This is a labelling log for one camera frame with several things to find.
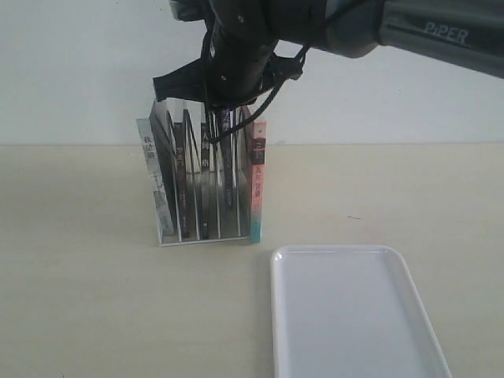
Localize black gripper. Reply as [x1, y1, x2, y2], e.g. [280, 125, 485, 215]
[153, 23, 304, 107]

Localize dark blue book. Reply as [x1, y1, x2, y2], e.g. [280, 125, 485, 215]
[217, 109, 234, 209]

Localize black book white title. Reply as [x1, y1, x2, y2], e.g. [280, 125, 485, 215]
[200, 104, 210, 239]

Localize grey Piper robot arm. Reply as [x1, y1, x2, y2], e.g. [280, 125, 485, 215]
[153, 1, 503, 108]

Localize dark brown book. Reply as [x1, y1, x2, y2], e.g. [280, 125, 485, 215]
[172, 108, 193, 239]

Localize pink and teal book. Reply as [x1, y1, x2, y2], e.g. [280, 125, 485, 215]
[250, 118, 267, 243]

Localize grey white leaning book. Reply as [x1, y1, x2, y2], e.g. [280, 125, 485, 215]
[136, 105, 176, 244]

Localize white plastic tray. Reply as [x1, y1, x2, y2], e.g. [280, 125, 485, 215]
[270, 245, 451, 377]

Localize black cable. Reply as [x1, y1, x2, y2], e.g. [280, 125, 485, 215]
[199, 0, 391, 143]

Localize white wire book rack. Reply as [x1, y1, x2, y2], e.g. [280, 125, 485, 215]
[154, 98, 250, 244]

